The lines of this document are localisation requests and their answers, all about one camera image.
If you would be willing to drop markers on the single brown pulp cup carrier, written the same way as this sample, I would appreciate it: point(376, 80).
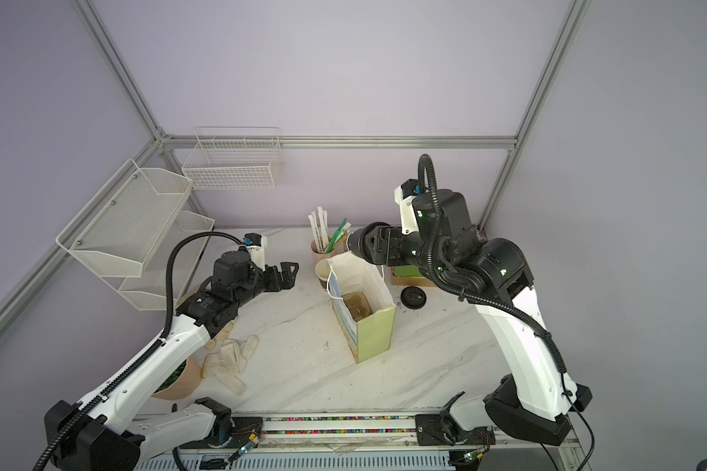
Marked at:
point(358, 305)

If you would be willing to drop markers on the green paper gift bag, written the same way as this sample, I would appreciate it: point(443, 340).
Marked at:
point(372, 336)

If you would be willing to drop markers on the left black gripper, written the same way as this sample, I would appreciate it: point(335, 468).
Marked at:
point(276, 285)

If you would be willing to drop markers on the brown pulp cup carriers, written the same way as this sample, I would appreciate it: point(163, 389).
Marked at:
point(342, 246)

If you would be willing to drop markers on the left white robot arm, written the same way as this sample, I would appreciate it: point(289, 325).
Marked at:
point(99, 431)

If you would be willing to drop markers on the white wire basket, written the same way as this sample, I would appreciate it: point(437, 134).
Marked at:
point(235, 158)

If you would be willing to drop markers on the green napkin stack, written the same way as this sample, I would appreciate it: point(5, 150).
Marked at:
point(407, 271)

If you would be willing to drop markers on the paper bowl with greens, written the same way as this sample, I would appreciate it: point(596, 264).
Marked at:
point(182, 382)

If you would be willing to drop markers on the aluminium frame rail base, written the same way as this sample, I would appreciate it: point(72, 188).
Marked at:
point(346, 441)

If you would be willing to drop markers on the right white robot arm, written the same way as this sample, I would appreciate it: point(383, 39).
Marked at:
point(534, 402)

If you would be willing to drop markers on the stacked paper coffee cup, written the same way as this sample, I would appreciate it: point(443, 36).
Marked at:
point(322, 272)

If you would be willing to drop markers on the black white paper coffee cup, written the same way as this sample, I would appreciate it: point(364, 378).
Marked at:
point(367, 243)

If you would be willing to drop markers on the white mesh two-tier shelf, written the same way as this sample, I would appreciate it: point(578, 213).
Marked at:
point(125, 235)

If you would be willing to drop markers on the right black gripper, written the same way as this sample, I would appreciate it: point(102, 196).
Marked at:
point(378, 240)

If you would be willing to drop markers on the cardboard napkin box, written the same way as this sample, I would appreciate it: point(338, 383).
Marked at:
point(417, 282)

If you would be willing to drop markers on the pink straw holder cup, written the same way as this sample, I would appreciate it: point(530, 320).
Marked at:
point(318, 256)

